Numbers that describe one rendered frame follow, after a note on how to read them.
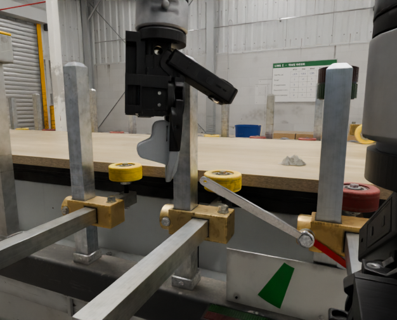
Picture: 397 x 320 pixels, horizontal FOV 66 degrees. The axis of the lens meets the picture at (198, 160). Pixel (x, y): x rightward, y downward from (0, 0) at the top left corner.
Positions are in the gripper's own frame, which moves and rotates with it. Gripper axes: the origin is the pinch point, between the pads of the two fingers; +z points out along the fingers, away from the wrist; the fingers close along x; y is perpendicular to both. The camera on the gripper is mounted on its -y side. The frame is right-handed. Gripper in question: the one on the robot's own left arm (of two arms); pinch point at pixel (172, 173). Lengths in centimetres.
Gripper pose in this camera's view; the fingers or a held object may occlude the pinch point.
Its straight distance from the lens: 46.8
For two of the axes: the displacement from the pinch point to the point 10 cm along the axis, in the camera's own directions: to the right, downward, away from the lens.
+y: -9.7, -0.1, -2.2
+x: 2.2, 1.1, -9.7
